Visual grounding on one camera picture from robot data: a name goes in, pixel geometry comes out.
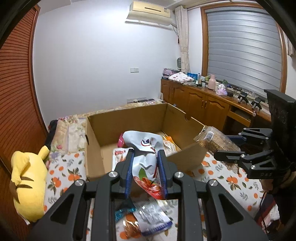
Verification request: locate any white red sausage packet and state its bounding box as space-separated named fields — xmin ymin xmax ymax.
xmin=112 ymin=148 xmax=129 ymax=171

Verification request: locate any white red duck snack pouch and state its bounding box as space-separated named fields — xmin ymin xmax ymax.
xmin=123 ymin=131 xmax=165 ymax=200

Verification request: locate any window roller blind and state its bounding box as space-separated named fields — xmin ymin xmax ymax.
xmin=205 ymin=6 xmax=282 ymax=96

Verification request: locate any orange candy wrapper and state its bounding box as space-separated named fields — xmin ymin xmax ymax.
xmin=123 ymin=219 xmax=142 ymax=238

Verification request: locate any pink bottle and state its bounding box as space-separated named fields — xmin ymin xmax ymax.
xmin=208 ymin=74 xmax=216 ymax=90

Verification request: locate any teal candy wrapper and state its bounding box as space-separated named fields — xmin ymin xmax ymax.
xmin=115 ymin=199 xmax=136 ymax=222

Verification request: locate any wooden louvered wardrobe door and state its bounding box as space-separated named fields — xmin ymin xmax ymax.
xmin=0 ymin=4 xmax=49 ymax=241

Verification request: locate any pink snack packet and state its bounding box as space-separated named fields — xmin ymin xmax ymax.
xmin=117 ymin=133 xmax=126 ymax=148

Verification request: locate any white patterned curtain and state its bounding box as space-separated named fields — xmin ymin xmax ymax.
xmin=175 ymin=6 xmax=190 ymax=73

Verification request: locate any wall air conditioner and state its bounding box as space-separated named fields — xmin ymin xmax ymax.
xmin=127 ymin=1 xmax=177 ymax=27

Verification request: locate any clear bag of crackers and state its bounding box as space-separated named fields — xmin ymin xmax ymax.
xmin=194 ymin=126 xmax=240 ymax=155

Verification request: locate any brown cardboard box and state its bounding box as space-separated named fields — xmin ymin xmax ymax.
xmin=84 ymin=102 xmax=209 ymax=182

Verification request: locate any wooden sideboard cabinet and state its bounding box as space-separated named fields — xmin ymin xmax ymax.
xmin=161 ymin=79 xmax=271 ymax=135

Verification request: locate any orange print tablecloth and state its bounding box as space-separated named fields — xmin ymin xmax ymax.
xmin=43 ymin=150 xmax=266 ymax=241

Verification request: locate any purple tissue pack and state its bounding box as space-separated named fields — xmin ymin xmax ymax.
xmin=216 ymin=83 xmax=228 ymax=96

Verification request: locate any folded dotted cloth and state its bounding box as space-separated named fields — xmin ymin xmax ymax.
xmin=169 ymin=72 xmax=194 ymax=84

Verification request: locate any wall switch plate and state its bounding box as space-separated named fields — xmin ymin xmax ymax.
xmin=130 ymin=67 xmax=139 ymax=73

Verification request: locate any white orange snack pouch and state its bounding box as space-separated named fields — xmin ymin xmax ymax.
xmin=162 ymin=136 xmax=181 ymax=157

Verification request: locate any yellow plush toy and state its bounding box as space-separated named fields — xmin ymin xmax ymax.
xmin=9 ymin=146 xmax=50 ymax=222

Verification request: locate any white blue snack pouch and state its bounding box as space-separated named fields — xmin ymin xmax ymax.
xmin=133 ymin=197 xmax=173 ymax=237

